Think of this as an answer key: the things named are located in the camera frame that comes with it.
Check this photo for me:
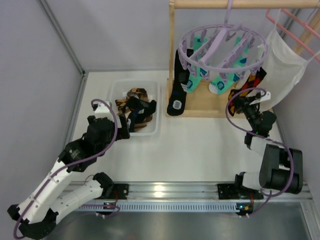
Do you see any brown argyle sock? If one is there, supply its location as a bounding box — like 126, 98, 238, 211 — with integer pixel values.
115, 87, 149, 115

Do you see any red yellow argyle sock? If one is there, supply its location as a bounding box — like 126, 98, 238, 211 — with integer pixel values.
227, 67, 267, 117

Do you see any pink clothes hanger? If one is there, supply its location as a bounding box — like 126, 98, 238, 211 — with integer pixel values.
265, 8, 320, 63

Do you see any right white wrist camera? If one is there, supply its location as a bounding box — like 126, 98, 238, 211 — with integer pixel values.
249, 91, 271, 106

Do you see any black sport sock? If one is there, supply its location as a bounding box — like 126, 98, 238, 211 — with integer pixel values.
126, 96, 157, 133
166, 50, 190, 117

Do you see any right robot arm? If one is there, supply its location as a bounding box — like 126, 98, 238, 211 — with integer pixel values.
233, 97, 303, 195

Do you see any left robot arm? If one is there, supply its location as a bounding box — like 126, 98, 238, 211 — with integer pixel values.
7, 114, 130, 240

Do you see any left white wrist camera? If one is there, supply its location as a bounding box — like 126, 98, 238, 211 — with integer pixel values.
93, 101, 114, 122

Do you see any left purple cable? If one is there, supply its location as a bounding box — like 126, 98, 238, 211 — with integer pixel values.
13, 99, 121, 238

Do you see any white plastic basket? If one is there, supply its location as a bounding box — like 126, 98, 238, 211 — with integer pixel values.
108, 78, 161, 137

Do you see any purple round clip hanger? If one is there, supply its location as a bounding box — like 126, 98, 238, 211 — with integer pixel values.
177, 0, 269, 81

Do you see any white mesh laundry bag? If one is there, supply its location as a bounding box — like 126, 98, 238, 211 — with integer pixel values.
258, 29, 309, 112

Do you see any right mint green sock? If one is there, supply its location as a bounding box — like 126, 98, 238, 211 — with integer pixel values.
208, 46, 249, 95

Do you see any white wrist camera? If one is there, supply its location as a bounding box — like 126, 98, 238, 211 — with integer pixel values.
93, 101, 114, 122
249, 91, 271, 106

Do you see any aluminium mounting rail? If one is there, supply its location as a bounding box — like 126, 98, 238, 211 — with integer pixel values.
59, 181, 311, 201

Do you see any brown striped sock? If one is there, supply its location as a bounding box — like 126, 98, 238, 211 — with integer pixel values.
127, 109, 153, 133

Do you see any wooden rack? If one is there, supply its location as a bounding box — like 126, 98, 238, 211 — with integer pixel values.
166, 0, 320, 118

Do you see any grey slotted cable duct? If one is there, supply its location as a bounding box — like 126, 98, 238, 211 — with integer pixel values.
77, 202, 252, 213

